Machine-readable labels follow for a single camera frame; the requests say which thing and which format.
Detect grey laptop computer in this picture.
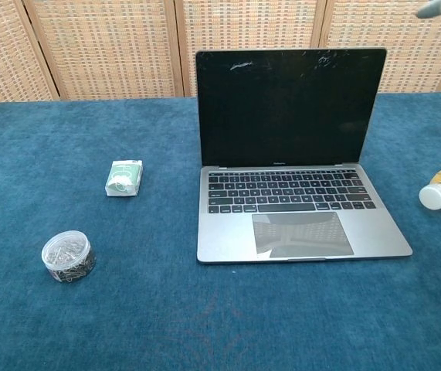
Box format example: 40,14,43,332
195,47,414,266

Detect woven bamboo folding screen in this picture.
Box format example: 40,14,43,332
0,0,441,106

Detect green white tissue pack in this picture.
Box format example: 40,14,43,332
104,158,144,198

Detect blue velvet tablecloth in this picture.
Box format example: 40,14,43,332
0,91,441,371

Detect clear round paperclip container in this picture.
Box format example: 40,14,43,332
41,230,97,283

